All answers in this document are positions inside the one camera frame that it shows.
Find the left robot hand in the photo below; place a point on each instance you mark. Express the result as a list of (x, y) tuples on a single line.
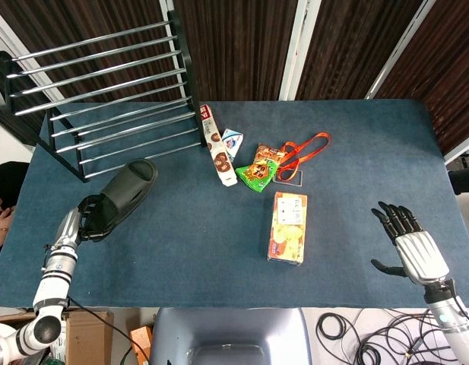
[(68, 228)]

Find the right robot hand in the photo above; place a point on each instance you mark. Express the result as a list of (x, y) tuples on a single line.
[(422, 254)]

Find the black rubber slipper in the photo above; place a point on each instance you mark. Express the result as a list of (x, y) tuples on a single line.
[(127, 186)]

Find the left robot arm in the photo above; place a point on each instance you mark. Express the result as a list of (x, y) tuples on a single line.
[(51, 289)]

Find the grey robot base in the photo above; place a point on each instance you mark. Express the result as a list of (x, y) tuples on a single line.
[(230, 327)]

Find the metal bar rack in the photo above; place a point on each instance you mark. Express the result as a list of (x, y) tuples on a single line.
[(189, 57)]

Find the person in black clothing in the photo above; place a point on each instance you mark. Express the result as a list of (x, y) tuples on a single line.
[(6, 178)]

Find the black rounded object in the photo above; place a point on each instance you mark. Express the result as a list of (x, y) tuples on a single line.
[(466, 180)]

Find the brown cardboard box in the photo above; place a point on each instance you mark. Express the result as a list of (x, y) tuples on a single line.
[(87, 338)]

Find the blue felt table cover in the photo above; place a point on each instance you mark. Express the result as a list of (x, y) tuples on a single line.
[(200, 247)]

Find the small orange box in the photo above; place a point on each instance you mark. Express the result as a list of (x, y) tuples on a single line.
[(141, 340)]

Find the orange blue biscuit box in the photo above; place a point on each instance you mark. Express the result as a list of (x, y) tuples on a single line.
[(287, 235)]

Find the clear badge holder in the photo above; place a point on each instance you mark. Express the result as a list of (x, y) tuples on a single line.
[(296, 182)]

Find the long white brown cookie box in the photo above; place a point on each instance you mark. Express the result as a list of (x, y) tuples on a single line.
[(219, 156)]

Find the small blue white milk carton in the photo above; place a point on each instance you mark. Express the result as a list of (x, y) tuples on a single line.
[(232, 143)]

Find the orange snack bag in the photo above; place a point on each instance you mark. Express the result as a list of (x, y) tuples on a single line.
[(266, 154)]

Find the green snack bag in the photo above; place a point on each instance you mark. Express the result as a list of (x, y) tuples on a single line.
[(253, 175)]

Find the white partition post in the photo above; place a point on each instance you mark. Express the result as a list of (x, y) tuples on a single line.
[(399, 49), (163, 5), (298, 49)]

